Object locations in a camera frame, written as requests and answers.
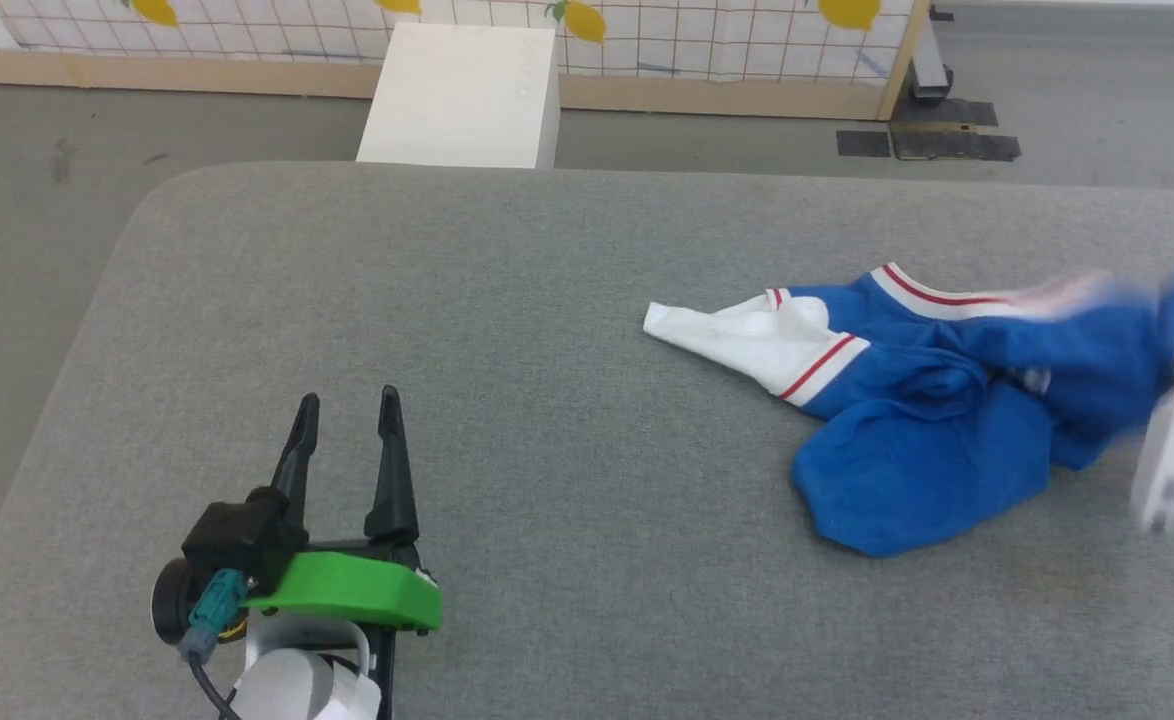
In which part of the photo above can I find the lemon print grid panel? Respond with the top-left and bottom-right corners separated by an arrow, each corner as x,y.
0,0 -> 933,121

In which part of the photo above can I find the grey metal panel foot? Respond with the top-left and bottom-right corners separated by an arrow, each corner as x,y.
910,18 -> 955,103

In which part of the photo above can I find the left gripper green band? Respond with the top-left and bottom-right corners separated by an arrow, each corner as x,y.
242,385 -> 444,717

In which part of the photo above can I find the white rectangular box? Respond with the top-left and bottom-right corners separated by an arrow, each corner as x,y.
355,22 -> 561,170

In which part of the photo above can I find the grey fabric sofa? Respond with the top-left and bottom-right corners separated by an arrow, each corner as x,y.
0,162 -> 1174,720

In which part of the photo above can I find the teal cable connector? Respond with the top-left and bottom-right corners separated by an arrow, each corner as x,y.
179,568 -> 250,663

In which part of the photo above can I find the blue basketball jersey white trim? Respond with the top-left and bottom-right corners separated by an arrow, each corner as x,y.
643,262 -> 1174,558

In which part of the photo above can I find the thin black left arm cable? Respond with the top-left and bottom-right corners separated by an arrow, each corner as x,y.
187,652 -> 243,720

